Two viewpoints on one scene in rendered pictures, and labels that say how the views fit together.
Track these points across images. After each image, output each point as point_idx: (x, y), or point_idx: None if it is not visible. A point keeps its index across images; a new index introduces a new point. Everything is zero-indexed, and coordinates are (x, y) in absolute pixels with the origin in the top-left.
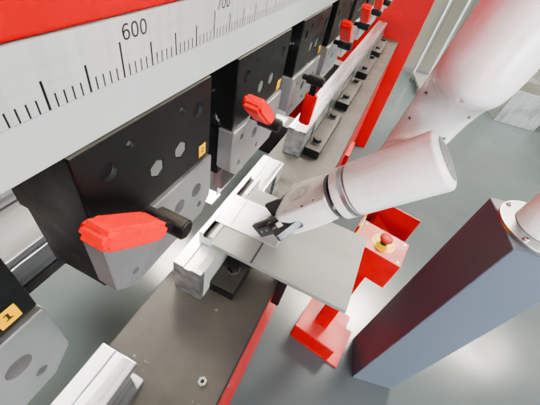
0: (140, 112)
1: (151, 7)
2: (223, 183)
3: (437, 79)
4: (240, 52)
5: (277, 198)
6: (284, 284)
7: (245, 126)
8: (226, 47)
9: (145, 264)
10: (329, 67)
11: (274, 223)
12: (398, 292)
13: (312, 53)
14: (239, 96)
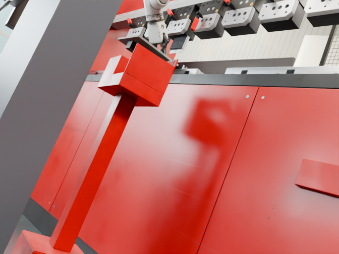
0: None
1: None
2: (170, 47)
3: None
4: (177, 7)
5: (166, 49)
6: None
7: (173, 21)
8: (174, 6)
9: (147, 34)
10: (234, 21)
11: (155, 45)
12: (64, 124)
13: (211, 11)
14: (174, 14)
